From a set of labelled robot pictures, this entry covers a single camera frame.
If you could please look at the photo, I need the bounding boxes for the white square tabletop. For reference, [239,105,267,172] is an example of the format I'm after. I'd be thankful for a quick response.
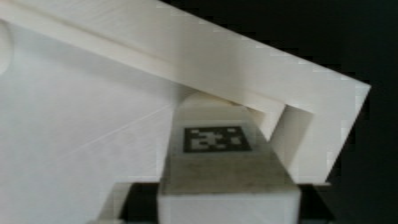
[0,0,370,224]

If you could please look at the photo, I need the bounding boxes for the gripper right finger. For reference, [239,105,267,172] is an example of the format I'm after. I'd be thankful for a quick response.
[297,184,336,224]

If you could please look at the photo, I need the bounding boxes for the white table leg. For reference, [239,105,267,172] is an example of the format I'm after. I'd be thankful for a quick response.
[157,93,301,224]

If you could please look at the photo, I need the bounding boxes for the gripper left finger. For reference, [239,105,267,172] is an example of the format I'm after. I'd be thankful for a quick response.
[88,182,160,224]

